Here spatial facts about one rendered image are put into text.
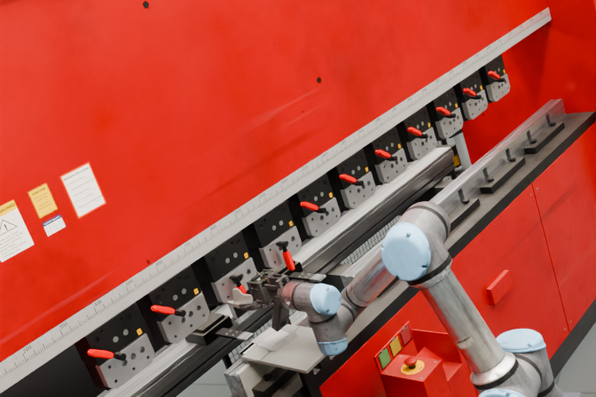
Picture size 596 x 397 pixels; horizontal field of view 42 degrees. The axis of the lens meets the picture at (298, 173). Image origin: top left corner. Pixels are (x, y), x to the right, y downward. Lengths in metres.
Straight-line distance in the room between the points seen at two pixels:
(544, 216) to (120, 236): 1.98
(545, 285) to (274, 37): 1.69
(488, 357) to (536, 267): 1.56
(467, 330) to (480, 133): 2.51
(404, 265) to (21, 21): 1.03
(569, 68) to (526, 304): 1.19
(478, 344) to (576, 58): 2.24
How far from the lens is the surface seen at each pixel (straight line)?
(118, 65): 2.02
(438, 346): 2.50
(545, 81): 3.95
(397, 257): 1.73
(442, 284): 1.77
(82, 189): 1.94
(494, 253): 3.08
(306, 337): 2.28
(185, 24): 2.16
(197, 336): 2.49
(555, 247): 3.52
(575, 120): 3.82
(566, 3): 3.78
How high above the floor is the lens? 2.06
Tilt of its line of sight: 16 degrees down
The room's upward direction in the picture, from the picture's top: 19 degrees counter-clockwise
